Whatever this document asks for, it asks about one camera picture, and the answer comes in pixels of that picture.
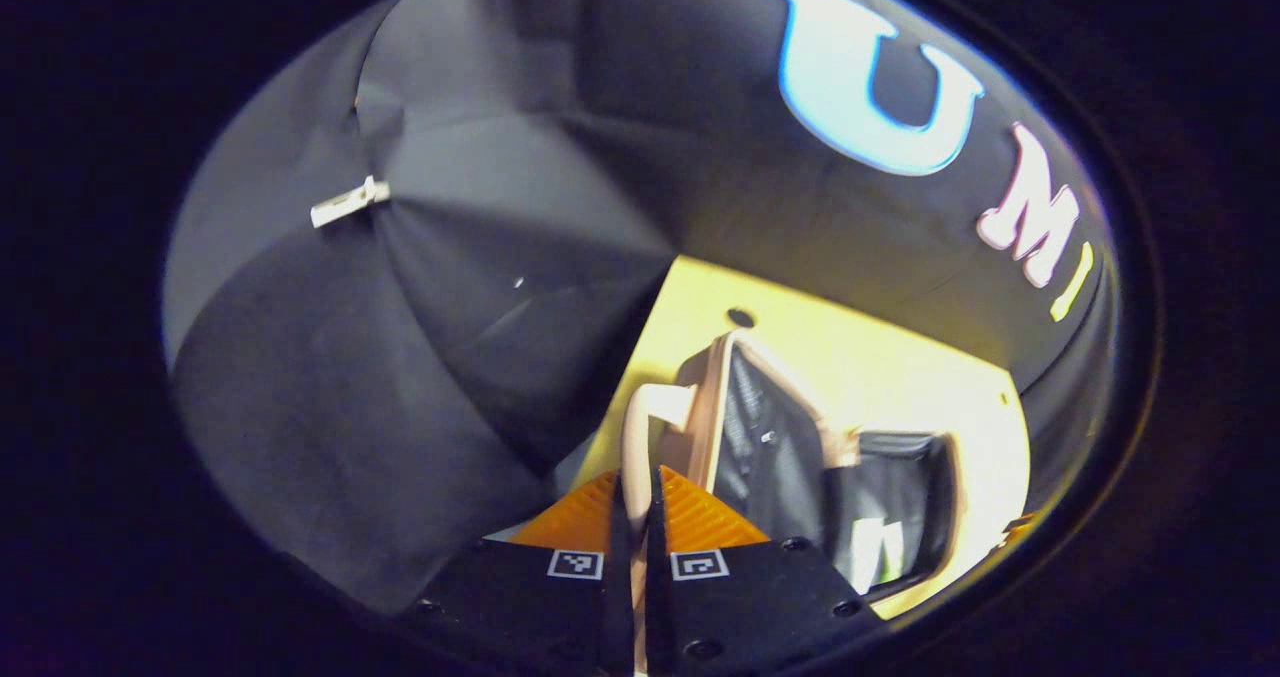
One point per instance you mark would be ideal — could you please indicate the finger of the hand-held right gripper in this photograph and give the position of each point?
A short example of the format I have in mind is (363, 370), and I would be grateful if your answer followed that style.
(1015, 530)

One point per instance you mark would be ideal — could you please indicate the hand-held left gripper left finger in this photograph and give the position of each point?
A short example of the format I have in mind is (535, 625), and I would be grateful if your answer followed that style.
(540, 607)

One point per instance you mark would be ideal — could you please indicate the large white green tube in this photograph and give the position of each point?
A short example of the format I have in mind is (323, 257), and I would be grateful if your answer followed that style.
(872, 552)

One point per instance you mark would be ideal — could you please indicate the small white tag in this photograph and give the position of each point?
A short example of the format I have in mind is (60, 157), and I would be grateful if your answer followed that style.
(350, 200)

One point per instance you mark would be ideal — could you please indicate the black backdrop cloth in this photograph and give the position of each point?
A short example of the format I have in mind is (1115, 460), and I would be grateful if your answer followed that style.
(400, 357)

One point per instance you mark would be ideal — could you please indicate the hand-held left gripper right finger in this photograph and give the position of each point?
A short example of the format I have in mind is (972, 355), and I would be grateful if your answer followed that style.
(740, 607)

